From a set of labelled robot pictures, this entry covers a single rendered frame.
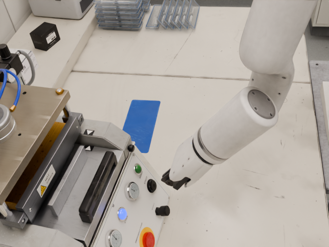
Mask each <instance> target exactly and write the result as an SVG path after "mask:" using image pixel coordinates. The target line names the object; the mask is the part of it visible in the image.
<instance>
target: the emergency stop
mask: <svg viewBox="0 0 329 247"><path fill-rule="evenodd" d="M142 243H143V247H153V246H154V244H155V238H154V235H153V234H152V233H151V232H145V234H144V235H143V239H142Z"/></svg>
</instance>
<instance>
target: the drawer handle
mask: <svg viewBox="0 0 329 247"><path fill-rule="evenodd" d="M117 163H118V162H117V158H116V155H115V154H114V152H113V151H106V152H105V154H104V156H103V159H102V161H101V163H100V165H99V167H98V169H97V171H96V173H95V175H94V178H93V180H92V182H91V184H90V186H89V188H88V190H87V192H86V194H85V197H84V199H83V201H82V203H81V205H80V207H79V216H80V218H81V220H82V221H83V222H87V223H92V221H93V216H92V211H93V209H94V206H95V204H96V202H97V200H98V197H99V195H100V193H101V191H102V188H103V186H104V184H105V182H106V179H107V177H108V175H109V173H110V170H111V168H112V166H115V167H116V165H117Z"/></svg>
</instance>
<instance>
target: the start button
mask: <svg viewBox="0 0 329 247"><path fill-rule="evenodd" d="M148 186H149V190H150V191H152V192H153V191H155V190H156V188H157V184H156V182H155V181H154V180H150V181H149V184H148Z"/></svg>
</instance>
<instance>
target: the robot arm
mask: <svg viewBox="0 0 329 247"><path fill-rule="evenodd" d="M317 2H318V0H253V2H252V6H251V9H250V12H249V15H248V18H247V21H246V24H245V27H244V30H243V33H242V36H241V40H240V44H239V56H240V59H241V62H242V63H243V65H244V66H245V67H246V68H248V69H249V70H251V71H252V73H251V77H250V81H249V84H248V87H245V88H243V89H242V90H241V91H240V92H239V93H238V94H236V95H235V96H234V97H233V98H232V99H231V100H230V101H229V102H228V103H226V104H225V105H224V106H223V107H222V108H221V109H220V110H219V111H217V112H216V113H215V114H214V115H213V116H212V117H211V118H210V119H209V120H207V121H206V122H205V123H204V124H203V125H202V126H201V127H200V128H198V129H197V130H196V132H195V133H194V134H193V135H192V136H190V137H189V138H188V139H186V140H185V141H184V142H183V143H181V144H180V145H179V146H178V148H177V150H176V153H175V156H174V159H173V162H172V166H171V168H170V169H169V170H168V171H166V172H165V173H164V174H163V175H162V179H161V181H162V182H164V183H165V184H166V185H168V186H173V188H174V189H176V190H179V189H180V188H181V187H182V186H183V185H184V184H185V185H184V187H185V188H187V187H189V186H191V185H192V184H194V183H195V182H196V181H198V180H199V179H200V178H201V177H202V176H203V175H204V174H206V173H207V172H208V171H209V170H210V169H211V168H212V166H213V165H216V164H222V163H223V162H225V161H226V160H228V159H229V158H230V157H232V156H233V155H234V154H236V153H237V152H239V151H240V150H241V149H243V148H244V147H246V146H247V145H248V144H250V143H251V142H252V141H254V140H255V139H256V138H258V137H259V136H261V135H262V134H263V133H265V132H266V131H268V130H269V129H270V128H272V127H273V126H274V125H275V124H276V123H277V121H278V117H279V116H278V112H279V111H280V109H281V107H282V105H283V103H284V100H285V98H286V96H287V94H288V92H289V90H290V87H291V85H292V82H293V79H294V73H295V69H294V63H293V56H294V53H295V51H296V49H297V46H298V44H299V42H300V40H301V38H302V36H303V33H304V31H305V29H306V27H307V25H308V22H309V20H310V18H311V16H312V13H313V11H314V9H315V7H316V5H317Z"/></svg>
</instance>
